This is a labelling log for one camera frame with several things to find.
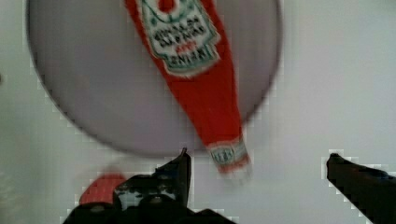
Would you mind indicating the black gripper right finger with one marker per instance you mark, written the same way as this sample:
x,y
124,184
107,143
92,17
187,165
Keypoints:
x,y
371,190

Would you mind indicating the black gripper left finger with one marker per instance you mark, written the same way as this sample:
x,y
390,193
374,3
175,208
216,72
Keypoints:
x,y
158,198

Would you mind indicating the pink green strawberry toy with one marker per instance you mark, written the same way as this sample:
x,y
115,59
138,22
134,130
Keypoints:
x,y
101,189

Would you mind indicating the lilac round plate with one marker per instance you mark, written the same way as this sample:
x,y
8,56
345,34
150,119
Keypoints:
x,y
95,69

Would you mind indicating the red plush ketchup bottle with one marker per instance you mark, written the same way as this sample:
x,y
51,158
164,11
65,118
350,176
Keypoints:
x,y
186,40

